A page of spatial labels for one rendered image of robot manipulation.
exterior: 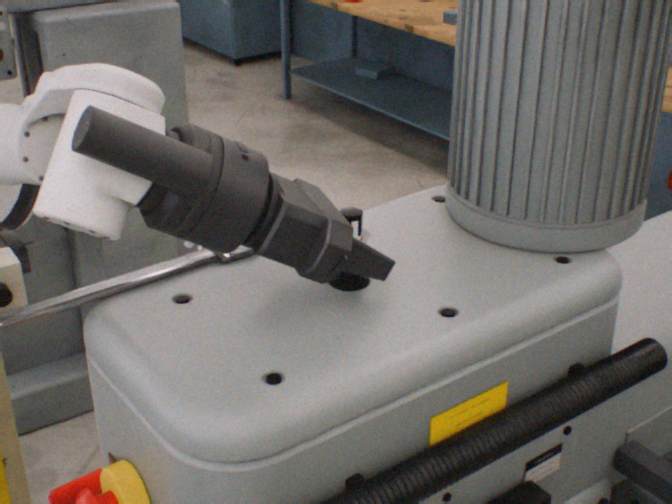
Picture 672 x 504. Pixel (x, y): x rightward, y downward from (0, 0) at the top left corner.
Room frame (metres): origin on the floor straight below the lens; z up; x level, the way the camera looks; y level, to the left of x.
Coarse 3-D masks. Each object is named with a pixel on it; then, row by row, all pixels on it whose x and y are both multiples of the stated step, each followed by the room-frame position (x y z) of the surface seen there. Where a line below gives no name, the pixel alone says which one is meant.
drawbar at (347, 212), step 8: (344, 208) 0.73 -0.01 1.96; (352, 208) 0.73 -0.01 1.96; (344, 216) 0.71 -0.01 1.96; (352, 216) 0.71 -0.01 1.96; (360, 216) 0.71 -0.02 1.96; (360, 224) 0.71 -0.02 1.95; (360, 232) 0.71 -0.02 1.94; (344, 272) 0.71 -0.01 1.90; (344, 280) 0.71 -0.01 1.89; (352, 280) 0.71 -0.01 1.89; (360, 280) 0.72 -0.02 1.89; (344, 288) 0.71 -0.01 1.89; (352, 288) 0.71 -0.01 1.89; (360, 288) 0.72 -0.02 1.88
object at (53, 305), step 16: (192, 256) 0.75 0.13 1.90; (208, 256) 0.75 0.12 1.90; (224, 256) 0.75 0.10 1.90; (240, 256) 0.76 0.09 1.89; (144, 272) 0.72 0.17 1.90; (160, 272) 0.72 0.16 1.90; (176, 272) 0.73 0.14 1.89; (80, 288) 0.69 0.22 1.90; (96, 288) 0.69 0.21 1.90; (112, 288) 0.69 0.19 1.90; (128, 288) 0.70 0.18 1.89; (32, 304) 0.67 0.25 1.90; (48, 304) 0.66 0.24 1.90; (64, 304) 0.67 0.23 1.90; (80, 304) 0.67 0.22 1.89; (0, 320) 0.64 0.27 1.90; (16, 320) 0.64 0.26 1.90; (32, 320) 0.65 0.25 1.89
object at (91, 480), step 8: (96, 472) 0.67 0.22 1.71; (72, 480) 0.66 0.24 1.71; (80, 480) 0.66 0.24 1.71; (88, 480) 0.66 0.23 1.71; (96, 480) 0.66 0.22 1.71; (56, 488) 0.65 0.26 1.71; (64, 488) 0.65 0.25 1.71; (72, 488) 0.65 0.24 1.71; (80, 488) 0.65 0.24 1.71; (88, 488) 0.66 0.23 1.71; (96, 488) 0.66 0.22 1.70; (48, 496) 0.65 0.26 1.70; (56, 496) 0.64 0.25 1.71; (64, 496) 0.64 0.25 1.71; (72, 496) 0.65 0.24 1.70
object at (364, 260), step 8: (360, 240) 0.69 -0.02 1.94; (352, 248) 0.68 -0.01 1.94; (360, 248) 0.69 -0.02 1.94; (368, 248) 0.69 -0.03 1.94; (352, 256) 0.68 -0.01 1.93; (360, 256) 0.69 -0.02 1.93; (368, 256) 0.69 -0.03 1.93; (376, 256) 0.69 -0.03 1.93; (384, 256) 0.70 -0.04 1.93; (352, 264) 0.68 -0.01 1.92; (360, 264) 0.69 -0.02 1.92; (368, 264) 0.69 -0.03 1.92; (376, 264) 0.69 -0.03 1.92; (384, 264) 0.69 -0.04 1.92; (392, 264) 0.70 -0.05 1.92; (352, 272) 0.68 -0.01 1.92; (360, 272) 0.69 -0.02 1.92; (368, 272) 0.69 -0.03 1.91; (376, 272) 0.69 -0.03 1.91; (384, 272) 0.69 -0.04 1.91; (384, 280) 0.69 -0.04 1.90
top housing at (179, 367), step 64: (256, 256) 0.77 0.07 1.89; (448, 256) 0.77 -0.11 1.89; (512, 256) 0.77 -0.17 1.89; (576, 256) 0.77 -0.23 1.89; (128, 320) 0.65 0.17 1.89; (192, 320) 0.65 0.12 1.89; (256, 320) 0.65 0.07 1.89; (320, 320) 0.65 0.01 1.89; (384, 320) 0.65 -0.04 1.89; (448, 320) 0.65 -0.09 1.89; (512, 320) 0.67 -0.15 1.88; (576, 320) 0.71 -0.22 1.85; (128, 384) 0.58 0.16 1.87; (192, 384) 0.56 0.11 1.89; (256, 384) 0.56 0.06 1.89; (320, 384) 0.56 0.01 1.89; (384, 384) 0.58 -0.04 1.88; (448, 384) 0.62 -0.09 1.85; (512, 384) 0.66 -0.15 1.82; (128, 448) 0.60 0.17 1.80; (192, 448) 0.52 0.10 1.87; (256, 448) 0.51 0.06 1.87; (320, 448) 0.54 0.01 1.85; (384, 448) 0.58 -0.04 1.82
